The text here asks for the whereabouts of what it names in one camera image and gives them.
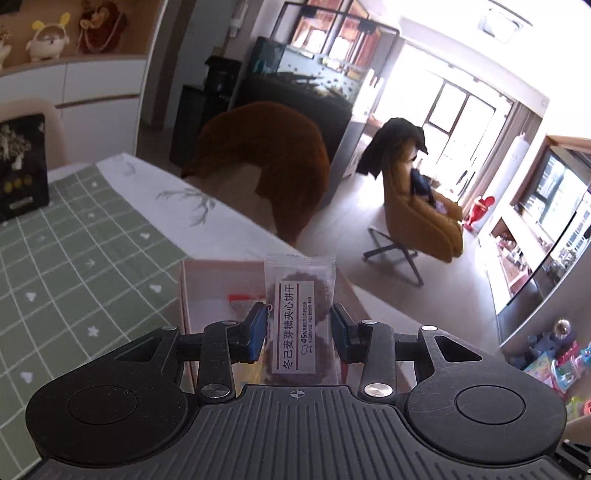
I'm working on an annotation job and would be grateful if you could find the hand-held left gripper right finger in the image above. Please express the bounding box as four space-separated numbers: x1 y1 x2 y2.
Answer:
330 303 483 402

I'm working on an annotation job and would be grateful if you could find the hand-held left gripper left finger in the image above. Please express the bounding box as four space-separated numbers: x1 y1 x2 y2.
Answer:
113 305 271 402

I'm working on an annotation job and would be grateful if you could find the translucent biscuit packet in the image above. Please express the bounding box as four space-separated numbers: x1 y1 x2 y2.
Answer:
264 253 338 386

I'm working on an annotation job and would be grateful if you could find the pink cardboard box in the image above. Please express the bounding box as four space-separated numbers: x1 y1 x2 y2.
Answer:
179 260 372 388

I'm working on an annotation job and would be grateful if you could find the clear packet red strip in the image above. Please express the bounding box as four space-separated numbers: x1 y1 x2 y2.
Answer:
228 291 267 324

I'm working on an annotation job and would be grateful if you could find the orange armchair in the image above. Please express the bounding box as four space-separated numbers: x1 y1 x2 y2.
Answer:
362 134 465 287

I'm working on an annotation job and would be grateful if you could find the dark blue cloth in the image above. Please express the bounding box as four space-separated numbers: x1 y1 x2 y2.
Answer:
409 168 437 206

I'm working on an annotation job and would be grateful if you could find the brown plush chair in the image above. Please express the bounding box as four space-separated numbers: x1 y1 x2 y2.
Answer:
181 102 331 247

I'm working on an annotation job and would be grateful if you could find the green checked tablecloth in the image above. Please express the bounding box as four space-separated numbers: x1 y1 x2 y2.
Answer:
0 154 305 467

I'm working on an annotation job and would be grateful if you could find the red toy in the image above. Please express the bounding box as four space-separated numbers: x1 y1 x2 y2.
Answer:
464 196 496 232

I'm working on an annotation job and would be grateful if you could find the low white cabinet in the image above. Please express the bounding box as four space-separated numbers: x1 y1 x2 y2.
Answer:
480 203 555 315

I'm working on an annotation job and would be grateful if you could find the dark jacket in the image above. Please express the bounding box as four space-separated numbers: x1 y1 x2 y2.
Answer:
355 117 429 181

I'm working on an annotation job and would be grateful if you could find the black water dispenser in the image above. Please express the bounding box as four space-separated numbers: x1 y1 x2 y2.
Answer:
170 55 242 169

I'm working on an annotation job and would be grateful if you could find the pile of colourful toys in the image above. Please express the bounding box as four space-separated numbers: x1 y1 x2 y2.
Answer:
508 318 591 407

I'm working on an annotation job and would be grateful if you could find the glass fish tank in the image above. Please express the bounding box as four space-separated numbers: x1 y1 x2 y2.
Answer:
231 1 400 181

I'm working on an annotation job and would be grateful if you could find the large window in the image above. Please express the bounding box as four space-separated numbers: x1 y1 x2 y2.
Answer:
416 78 513 204

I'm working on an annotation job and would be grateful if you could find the black television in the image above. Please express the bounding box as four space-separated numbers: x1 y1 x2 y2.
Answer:
496 136 591 352

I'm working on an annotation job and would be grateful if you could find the black snack bag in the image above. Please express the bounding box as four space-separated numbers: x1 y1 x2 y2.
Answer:
0 114 51 222

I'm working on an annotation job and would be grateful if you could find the white sideboard cabinet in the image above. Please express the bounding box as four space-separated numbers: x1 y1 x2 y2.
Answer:
0 54 148 167

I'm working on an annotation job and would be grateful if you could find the brown plush toy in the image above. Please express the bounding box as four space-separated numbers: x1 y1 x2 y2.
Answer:
76 0 127 55

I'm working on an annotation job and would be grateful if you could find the ceiling air vent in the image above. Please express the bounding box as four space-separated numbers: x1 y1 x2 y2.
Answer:
480 9 532 44

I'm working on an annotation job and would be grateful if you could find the white plush toy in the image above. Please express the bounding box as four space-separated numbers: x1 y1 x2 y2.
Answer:
25 11 71 63

